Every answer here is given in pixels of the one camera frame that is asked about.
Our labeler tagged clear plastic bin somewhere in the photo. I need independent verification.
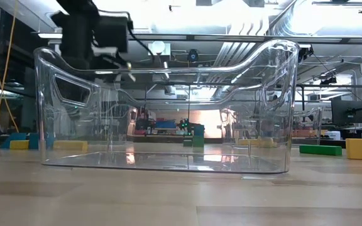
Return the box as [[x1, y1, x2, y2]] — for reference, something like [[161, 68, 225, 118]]
[[33, 39, 300, 175], [292, 106, 324, 147]]

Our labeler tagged small blue cube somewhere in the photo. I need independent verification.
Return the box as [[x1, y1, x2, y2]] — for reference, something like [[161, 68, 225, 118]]
[[28, 132, 56, 150]]

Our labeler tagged black overhead camera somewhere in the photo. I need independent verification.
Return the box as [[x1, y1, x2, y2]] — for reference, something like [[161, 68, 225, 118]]
[[187, 49, 200, 63]]

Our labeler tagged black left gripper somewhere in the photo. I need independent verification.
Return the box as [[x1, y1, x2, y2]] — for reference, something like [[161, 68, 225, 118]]
[[51, 13, 127, 70]]

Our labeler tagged round white lamp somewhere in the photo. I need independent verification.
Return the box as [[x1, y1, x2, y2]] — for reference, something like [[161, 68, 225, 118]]
[[151, 40, 167, 55]]

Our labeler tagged green rectangular block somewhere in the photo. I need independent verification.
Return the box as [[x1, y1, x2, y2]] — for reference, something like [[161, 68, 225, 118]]
[[299, 144, 343, 157]]

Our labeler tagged blue rectangular block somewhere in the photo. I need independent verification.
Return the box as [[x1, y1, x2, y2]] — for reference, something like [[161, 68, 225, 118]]
[[0, 132, 28, 149]]

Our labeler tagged blue cylinder block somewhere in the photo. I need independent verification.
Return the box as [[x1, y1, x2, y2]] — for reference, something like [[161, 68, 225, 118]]
[[193, 124, 206, 137]]

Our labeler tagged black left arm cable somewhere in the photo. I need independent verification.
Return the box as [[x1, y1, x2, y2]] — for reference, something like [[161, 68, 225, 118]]
[[126, 26, 156, 63]]

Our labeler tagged long yellow block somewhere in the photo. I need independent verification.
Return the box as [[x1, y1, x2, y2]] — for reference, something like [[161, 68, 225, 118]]
[[52, 140, 89, 153], [238, 138, 276, 149]]

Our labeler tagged blue crate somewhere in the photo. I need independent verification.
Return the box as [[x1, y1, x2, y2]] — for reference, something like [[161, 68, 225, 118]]
[[155, 121, 177, 129]]

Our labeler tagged black computer monitor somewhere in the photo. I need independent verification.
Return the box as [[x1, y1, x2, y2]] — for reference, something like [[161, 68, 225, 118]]
[[331, 99, 362, 125]]

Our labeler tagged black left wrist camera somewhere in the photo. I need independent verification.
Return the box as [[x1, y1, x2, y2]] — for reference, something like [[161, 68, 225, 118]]
[[93, 14, 129, 53]]

